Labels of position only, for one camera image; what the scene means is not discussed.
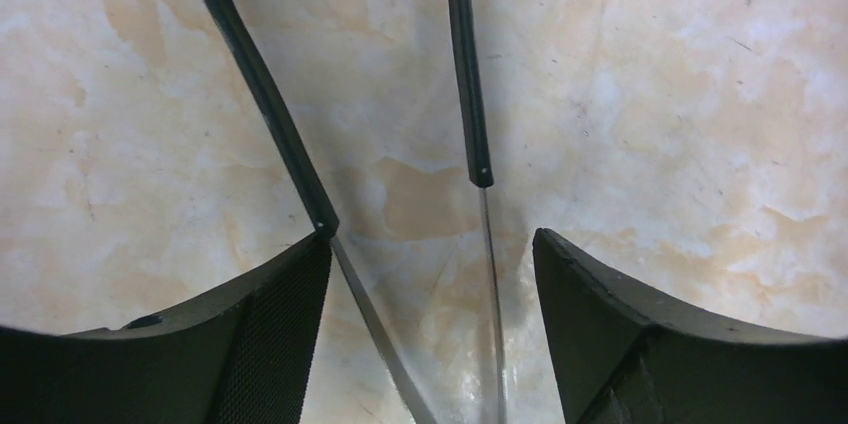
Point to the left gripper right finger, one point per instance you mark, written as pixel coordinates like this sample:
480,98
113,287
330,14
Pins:
625,352

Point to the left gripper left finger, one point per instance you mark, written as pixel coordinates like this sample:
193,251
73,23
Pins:
238,353

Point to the black metal tongs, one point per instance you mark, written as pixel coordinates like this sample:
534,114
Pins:
318,204

